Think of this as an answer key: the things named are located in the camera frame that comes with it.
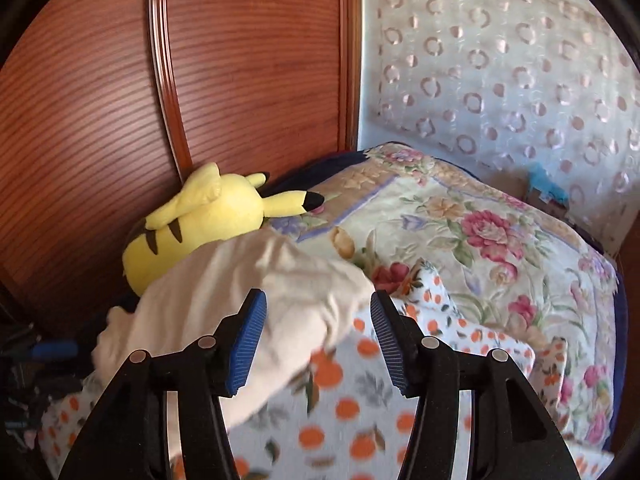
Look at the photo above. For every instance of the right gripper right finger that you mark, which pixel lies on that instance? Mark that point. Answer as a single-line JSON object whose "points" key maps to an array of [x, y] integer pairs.
{"points": [[512, 434]]}

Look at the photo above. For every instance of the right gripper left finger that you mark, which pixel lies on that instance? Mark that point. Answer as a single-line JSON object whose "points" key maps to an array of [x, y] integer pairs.
{"points": [[126, 433]]}

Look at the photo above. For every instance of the orange print white blanket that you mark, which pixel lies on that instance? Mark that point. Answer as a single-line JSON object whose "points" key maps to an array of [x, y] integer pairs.
{"points": [[341, 418]]}

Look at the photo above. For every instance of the yellow pikachu plush toy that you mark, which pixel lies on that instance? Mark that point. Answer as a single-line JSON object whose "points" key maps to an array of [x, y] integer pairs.
{"points": [[210, 206]]}

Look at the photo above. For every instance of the blue item behind bed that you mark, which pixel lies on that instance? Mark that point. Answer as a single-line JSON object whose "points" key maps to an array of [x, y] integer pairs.
{"points": [[538, 179]]}

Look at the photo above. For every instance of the red wooden louvered wardrobe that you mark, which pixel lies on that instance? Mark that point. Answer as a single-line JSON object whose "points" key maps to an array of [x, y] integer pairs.
{"points": [[108, 105]]}

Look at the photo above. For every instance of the circle pattern sheer curtain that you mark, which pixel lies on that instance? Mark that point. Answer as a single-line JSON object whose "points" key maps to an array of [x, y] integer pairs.
{"points": [[500, 87]]}

